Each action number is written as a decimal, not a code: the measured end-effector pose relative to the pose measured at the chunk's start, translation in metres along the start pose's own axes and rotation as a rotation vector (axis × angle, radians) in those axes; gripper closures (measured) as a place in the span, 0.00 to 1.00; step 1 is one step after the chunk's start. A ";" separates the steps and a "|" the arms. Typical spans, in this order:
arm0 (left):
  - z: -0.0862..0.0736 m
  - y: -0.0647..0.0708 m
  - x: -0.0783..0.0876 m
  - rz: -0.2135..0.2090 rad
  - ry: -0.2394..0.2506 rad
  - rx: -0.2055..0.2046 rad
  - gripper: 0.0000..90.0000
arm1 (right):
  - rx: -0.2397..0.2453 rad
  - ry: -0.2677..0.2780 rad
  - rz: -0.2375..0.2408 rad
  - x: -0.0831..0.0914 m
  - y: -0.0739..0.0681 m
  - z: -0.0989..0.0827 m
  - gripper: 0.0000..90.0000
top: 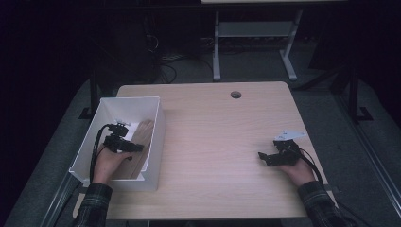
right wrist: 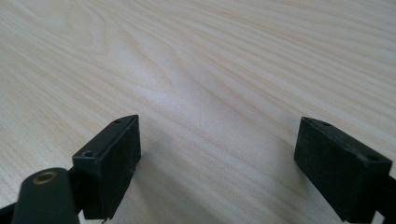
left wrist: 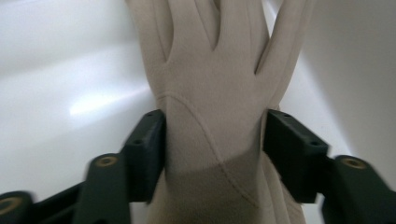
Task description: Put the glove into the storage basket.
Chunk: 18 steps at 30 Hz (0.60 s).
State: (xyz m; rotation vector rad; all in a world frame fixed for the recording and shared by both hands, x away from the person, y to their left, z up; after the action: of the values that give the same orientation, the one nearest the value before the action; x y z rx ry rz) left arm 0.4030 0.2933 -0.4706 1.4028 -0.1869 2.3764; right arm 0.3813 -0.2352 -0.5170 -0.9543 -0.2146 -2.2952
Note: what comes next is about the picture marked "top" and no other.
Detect black metal stand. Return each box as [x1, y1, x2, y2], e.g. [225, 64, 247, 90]
[78, 67, 99, 121]
[346, 64, 375, 123]

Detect beige glove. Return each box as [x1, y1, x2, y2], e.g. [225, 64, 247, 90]
[111, 126, 147, 181]
[134, 118, 156, 173]

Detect white box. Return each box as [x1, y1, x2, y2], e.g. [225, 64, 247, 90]
[68, 96, 167, 192]

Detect black floor cables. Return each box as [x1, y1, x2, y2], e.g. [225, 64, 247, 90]
[155, 53, 216, 84]

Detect person's right hand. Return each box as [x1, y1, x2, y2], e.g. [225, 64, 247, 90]
[278, 157, 317, 188]

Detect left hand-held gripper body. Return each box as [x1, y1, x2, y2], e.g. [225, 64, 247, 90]
[102, 118, 134, 154]

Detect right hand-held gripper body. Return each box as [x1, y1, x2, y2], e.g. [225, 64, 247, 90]
[271, 130, 307, 167]

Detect person's left hand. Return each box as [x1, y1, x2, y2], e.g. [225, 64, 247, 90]
[91, 143, 133, 185]

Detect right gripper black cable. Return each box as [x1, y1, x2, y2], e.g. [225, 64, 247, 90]
[297, 147, 373, 227]

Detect grey metal floor rail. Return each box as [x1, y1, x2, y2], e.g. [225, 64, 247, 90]
[334, 94, 401, 218]
[40, 171, 79, 227]

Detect grey metal table frame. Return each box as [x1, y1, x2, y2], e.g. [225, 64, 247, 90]
[212, 9, 305, 82]

